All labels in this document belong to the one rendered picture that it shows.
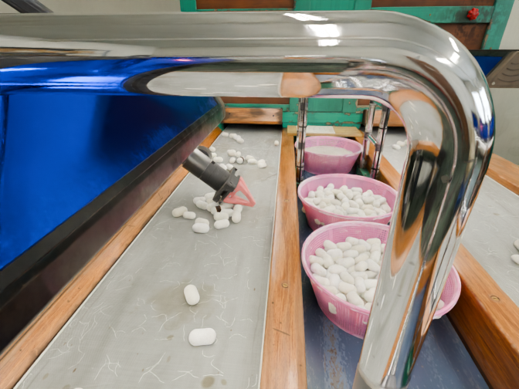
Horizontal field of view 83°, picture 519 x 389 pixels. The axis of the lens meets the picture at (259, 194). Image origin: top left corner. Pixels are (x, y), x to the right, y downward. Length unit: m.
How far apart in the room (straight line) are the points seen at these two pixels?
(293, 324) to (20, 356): 0.36
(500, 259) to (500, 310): 0.19
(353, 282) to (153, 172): 0.46
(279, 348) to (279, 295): 0.09
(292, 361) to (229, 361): 0.09
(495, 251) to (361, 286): 0.33
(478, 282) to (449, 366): 0.14
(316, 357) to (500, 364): 0.25
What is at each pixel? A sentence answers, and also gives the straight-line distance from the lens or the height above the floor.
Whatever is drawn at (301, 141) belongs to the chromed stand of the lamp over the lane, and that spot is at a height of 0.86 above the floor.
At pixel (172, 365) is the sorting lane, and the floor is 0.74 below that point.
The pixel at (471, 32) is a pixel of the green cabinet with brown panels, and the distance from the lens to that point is 1.66.
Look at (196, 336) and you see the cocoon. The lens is 0.45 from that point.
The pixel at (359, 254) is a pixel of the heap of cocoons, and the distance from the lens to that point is 0.66.
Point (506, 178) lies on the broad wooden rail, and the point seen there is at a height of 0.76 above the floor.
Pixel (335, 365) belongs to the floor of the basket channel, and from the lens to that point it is 0.54.
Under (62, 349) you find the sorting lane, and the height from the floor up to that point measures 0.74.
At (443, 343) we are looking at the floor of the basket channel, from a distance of 0.63.
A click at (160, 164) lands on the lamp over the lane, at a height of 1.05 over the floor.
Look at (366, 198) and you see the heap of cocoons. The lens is 0.86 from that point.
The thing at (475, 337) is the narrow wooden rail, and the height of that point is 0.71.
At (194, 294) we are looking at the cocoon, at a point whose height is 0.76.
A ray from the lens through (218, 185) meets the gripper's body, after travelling 0.72.
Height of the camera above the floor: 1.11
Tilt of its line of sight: 26 degrees down
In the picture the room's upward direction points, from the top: straight up
